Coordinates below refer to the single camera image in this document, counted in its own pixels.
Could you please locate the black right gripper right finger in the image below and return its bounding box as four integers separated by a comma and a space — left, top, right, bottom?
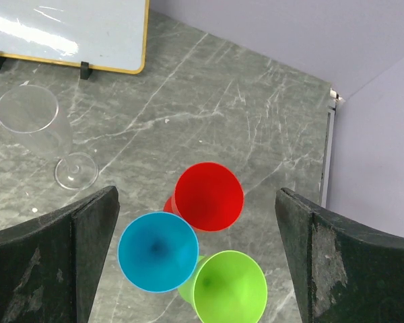
275, 188, 404, 322

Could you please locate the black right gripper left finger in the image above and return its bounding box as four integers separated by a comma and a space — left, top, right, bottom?
0, 186, 120, 322

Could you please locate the clear ribbed wine glass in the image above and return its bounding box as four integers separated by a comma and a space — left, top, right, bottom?
0, 85, 98, 191

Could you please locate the green plastic goblet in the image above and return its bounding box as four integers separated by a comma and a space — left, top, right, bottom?
178, 250, 268, 323

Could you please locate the blue plastic goblet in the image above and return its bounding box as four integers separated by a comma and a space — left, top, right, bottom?
117, 211, 199, 293

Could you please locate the red plastic goblet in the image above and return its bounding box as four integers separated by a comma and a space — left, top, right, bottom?
163, 161, 245, 232

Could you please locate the gold framed whiteboard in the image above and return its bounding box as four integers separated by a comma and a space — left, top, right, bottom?
0, 0, 149, 79

